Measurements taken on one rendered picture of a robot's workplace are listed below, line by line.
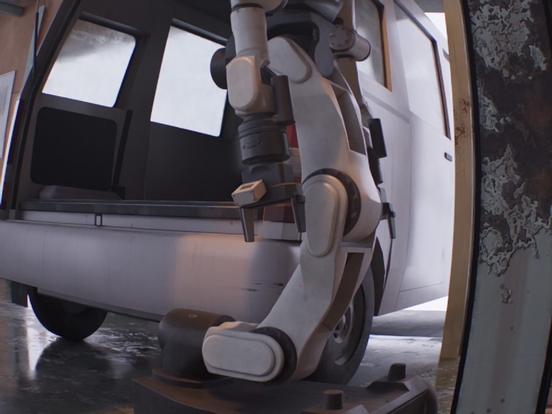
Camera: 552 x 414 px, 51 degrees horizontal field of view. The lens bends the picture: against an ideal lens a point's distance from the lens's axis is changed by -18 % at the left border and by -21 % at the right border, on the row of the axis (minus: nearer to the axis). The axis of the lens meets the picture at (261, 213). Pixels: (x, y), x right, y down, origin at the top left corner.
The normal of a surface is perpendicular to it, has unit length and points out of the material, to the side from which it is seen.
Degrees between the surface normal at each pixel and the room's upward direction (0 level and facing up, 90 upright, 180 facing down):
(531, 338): 90
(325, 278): 115
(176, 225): 90
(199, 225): 90
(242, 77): 90
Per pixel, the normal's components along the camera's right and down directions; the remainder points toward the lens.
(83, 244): -0.49, -0.20
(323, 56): 0.84, 0.03
